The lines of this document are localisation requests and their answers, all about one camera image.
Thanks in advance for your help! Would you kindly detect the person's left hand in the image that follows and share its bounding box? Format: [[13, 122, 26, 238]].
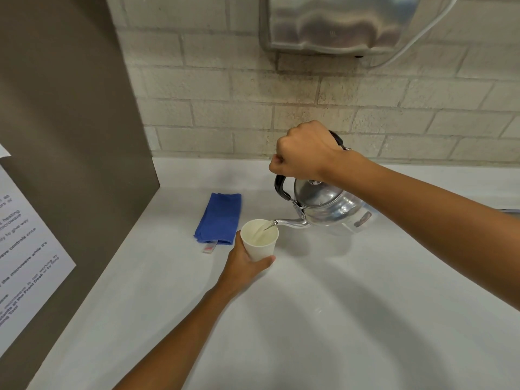
[[217, 230, 276, 297]]

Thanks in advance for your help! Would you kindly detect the person's right hand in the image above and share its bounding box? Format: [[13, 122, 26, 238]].
[[268, 120, 352, 183]]

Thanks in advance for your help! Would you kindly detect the white paper cup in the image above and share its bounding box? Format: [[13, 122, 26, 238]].
[[240, 219, 280, 263]]

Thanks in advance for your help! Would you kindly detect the blue cloth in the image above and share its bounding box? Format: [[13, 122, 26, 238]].
[[193, 192, 243, 255]]

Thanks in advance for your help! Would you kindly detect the silver metal kettle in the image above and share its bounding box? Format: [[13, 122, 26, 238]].
[[272, 131, 373, 233]]

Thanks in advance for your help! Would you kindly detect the person's left forearm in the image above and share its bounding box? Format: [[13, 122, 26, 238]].
[[112, 282, 241, 390]]

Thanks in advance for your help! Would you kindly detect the person's right forearm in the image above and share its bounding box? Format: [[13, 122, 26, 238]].
[[323, 149, 520, 311]]

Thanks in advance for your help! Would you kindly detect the white countertop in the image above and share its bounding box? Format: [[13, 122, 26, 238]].
[[26, 157, 520, 390]]

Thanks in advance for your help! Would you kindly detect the stainless steel hand dryer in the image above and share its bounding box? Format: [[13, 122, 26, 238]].
[[259, 0, 423, 57]]

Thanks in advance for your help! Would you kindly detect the brown cabinet side panel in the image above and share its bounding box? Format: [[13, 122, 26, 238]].
[[0, 0, 161, 390]]

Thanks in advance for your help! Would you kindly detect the white printed paper notice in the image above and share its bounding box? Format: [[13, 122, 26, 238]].
[[0, 164, 77, 356]]

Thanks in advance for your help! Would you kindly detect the white power cable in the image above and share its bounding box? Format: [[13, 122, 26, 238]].
[[372, 0, 460, 69]]

